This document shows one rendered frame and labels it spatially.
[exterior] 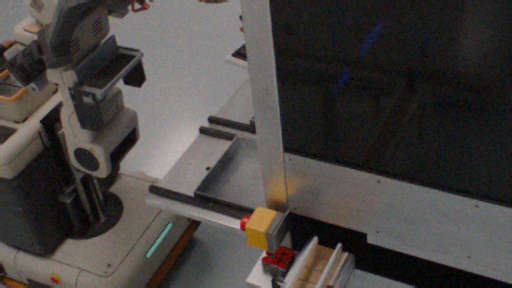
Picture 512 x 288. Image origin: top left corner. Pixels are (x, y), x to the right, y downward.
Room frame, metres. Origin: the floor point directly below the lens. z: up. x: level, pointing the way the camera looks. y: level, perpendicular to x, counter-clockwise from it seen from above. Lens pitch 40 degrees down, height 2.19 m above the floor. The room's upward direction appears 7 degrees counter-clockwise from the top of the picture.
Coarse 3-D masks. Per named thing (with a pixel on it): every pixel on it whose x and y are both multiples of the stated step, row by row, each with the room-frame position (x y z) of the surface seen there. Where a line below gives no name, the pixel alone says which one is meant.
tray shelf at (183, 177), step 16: (240, 96) 1.86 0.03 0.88; (224, 112) 1.78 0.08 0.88; (240, 112) 1.77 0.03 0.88; (224, 128) 1.70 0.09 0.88; (192, 144) 1.64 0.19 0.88; (208, 144) 1.63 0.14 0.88; (224, 144) 1.62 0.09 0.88; (192, 160) 1.56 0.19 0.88; (208, 160) 1.55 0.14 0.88; (176, 176) 1.50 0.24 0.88; (192, 176) 1.49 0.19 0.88; (192, 192) 1.42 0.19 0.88; (160, 208) 1.39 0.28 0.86; (176, 208) 1.37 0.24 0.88; (192, 208) 1.36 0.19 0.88; (224, 224) 1.28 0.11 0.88
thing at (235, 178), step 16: (240, 144) 1.60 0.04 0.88; (256, 144) 1.57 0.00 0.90; (224, 160) 1.53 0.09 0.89; (240, 160) 1.53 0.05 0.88; (256, 160) 1.52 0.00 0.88; (208, 176) 1.45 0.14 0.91; (224, 176) 1.47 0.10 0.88; (240, 176) 1.46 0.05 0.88; (256, 176) 1.45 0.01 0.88; (208, 192) 1.41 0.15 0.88; (224, 192) 1.40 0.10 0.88; (240, 192) 1.39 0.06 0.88; (256, 192) 1.39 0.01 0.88; (240, 208) 1.31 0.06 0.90
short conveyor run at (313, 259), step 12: (312, 240) 1.11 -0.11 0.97; (300, 252) 1.10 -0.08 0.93; (312, 252) 1.10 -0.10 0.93; (324, 252) 1.10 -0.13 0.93; (336, 252) 1.06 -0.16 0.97; (300, 264) 1.04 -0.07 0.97; (312, 264) 1.07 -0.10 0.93; (324, 264) 1.06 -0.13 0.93; (336, 264) 1.06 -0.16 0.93; (348, 264) 1.05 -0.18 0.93; (276, 276) 1.00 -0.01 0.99; (288, 276) 1.04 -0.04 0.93; (300, 276) 1.03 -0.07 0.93; (312, 276) 1.03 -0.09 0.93; (324, 276) 0.99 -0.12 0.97; (336, 276) 1.02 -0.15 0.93; (348, 276) 1.04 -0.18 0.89
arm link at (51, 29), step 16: (64, 0) 1.46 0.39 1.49; (80, 0) 1.45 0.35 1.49; (96, 0) 1.45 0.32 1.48; (64, 16) 1.50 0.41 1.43; (80, 16) 1.53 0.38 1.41; (48, 32) 1.63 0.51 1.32; (64, 32) 1.57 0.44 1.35; (64, 48) 1.63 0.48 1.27; (48, 64) 1.63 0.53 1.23; (64, 64) 1.67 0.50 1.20
